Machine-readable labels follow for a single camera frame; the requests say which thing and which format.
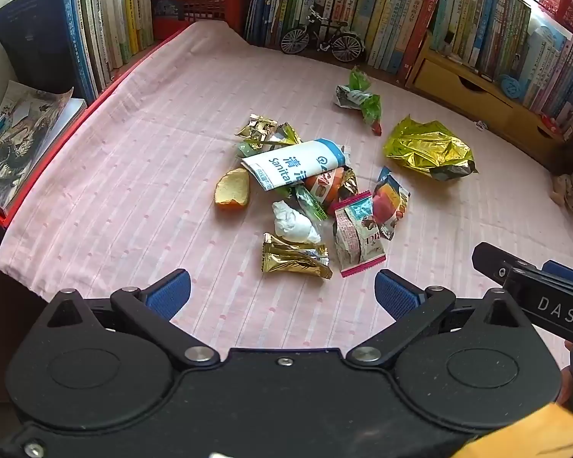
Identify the row of thin upright books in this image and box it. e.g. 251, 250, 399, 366
64, 0, 154, 101

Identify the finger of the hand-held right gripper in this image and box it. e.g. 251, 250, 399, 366
473, 242, 531, 282
542, 260, 573, 288

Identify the black model bicycle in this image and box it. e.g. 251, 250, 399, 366
281, 6, 366, 64

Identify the large gold foil bag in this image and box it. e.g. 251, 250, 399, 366
383, 114, 479, 182

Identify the gold candy wrapper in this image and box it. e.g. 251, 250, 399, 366
261, 232, 334, 280

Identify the blue red snack wrapper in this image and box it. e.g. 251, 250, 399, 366
371, 166, 412, 241

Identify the orange snack packet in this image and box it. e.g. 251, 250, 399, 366
304, 168, 345, 209

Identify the crumpled gold wrapper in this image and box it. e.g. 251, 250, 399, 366
235, 113, 278, 152

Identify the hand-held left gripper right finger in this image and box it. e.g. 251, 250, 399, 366
346, 269, 532, 369

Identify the red plastic crate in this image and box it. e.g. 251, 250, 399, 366
150, 0, 255, 42

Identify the person's right hand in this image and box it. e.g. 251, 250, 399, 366
560, 339, 573, 411

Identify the green transparent wrapper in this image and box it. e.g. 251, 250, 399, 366
293, 185, 338, 223

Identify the small gold wrapper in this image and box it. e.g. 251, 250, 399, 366
338, 166, 360, 199

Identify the pile of magazines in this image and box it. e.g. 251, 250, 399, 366
0, 80, 87, 216

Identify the pink-edged snack wrapper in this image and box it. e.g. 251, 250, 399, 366
333, 191, 388, 279

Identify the white blue tissue pack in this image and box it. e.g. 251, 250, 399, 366
241, 138, 350, 192

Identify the row of books on wooden box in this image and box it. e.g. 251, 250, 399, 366
430, 0, 573, 131

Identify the crumpled white tissue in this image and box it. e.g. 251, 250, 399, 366
272, 200, 322, 244

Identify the wooden drawer box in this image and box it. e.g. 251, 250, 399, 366
406, 38, 570, 173

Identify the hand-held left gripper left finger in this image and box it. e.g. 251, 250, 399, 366
45, 269, 220, 369

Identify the large dark blue book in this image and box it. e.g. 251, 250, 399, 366
0, 0, 92, 102

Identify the green white snack wrapper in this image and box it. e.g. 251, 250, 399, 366
333, 67, 383, 135

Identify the orange peel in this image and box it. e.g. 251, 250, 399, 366
214, 167, 252, 211

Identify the pink striped tablecloth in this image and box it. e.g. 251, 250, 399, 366
0, 21, 573, 358

